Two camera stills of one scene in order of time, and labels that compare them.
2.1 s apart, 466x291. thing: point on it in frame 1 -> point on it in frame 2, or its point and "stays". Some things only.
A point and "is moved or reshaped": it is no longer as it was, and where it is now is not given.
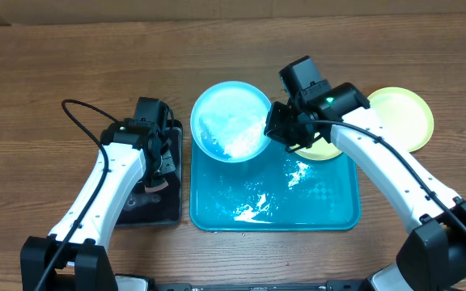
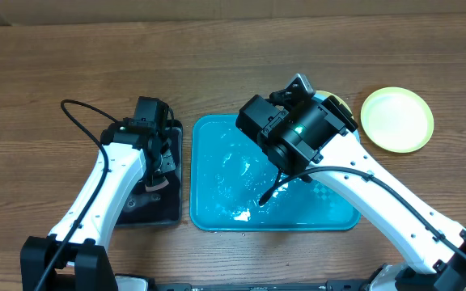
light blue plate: x=227 y=121 is moved or reshaped
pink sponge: x=156 y=188 stays
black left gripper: x=149 y=179 stays
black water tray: x=162 y=206 stays
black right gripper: x=278 y=126 -> x=339 y=111
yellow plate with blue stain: x=404 y=114 stays
